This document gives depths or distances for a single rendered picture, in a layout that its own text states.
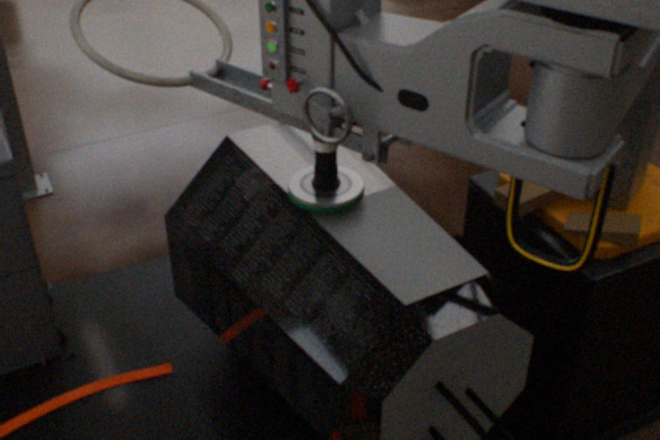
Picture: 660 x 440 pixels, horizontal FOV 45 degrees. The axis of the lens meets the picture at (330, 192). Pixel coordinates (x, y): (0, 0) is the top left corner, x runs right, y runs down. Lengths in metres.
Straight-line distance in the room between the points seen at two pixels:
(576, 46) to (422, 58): 0.35
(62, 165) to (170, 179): 0.59
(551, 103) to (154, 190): 2.64
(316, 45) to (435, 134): 0.36
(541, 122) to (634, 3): 0.33
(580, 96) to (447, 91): 0.30
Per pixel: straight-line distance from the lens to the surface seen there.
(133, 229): 3.74
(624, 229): 2.37
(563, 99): 1.68
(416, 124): 1.86
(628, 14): 1.54
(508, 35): 1.67
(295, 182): 2.27
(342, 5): 1.92
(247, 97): 2.24
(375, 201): 2.29
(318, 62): 1.96
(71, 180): 4.19
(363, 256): 2.08
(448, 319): 1.98
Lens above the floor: 2.11
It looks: 33 degrees down
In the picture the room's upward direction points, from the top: straight up
